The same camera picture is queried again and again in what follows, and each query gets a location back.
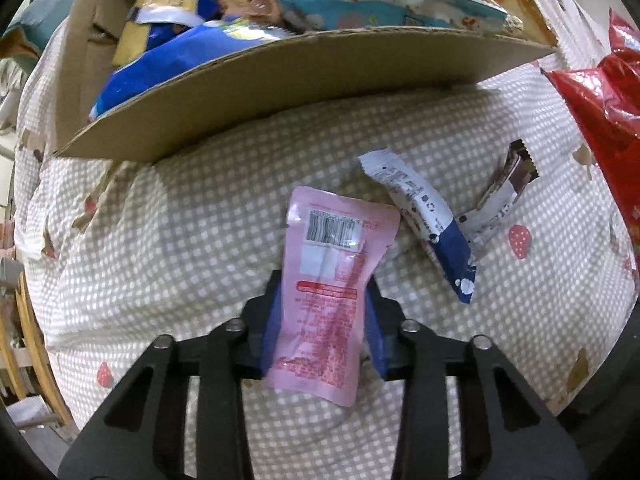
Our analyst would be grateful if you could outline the teal cushion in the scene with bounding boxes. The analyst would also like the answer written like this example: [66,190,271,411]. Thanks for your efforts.
[0,0,91,58]

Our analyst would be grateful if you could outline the wooden chair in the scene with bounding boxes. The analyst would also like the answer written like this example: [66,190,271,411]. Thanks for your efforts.
[0,260,76,426]

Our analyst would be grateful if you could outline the pink snack pouch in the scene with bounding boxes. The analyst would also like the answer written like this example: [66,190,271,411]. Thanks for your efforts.
[262,186,402,407]

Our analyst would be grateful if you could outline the red foil snack bag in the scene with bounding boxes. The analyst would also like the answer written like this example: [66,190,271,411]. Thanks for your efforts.
[542,7,640,256]

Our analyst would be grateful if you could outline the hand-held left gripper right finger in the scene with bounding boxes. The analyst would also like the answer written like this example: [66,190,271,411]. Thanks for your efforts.
[363,278,588,480]

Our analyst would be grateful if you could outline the printed bed blanket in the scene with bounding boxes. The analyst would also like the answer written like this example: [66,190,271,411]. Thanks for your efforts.
[12,0,640,480]

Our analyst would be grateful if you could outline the cardboard box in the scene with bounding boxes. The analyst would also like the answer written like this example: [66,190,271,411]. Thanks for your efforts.
[50,0,563,163]

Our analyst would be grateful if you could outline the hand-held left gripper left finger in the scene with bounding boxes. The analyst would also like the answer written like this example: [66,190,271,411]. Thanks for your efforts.
[57,269,283,480]

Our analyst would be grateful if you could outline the brown white snack packet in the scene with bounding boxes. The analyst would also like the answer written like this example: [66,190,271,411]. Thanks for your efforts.
[457,140,541,256]

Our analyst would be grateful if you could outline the white navy snack packet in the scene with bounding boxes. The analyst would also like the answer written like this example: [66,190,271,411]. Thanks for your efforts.
[358,149,478,306]

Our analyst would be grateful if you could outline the blue chip bag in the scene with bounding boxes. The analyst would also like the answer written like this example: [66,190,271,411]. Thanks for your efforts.
[89,19,301,122]

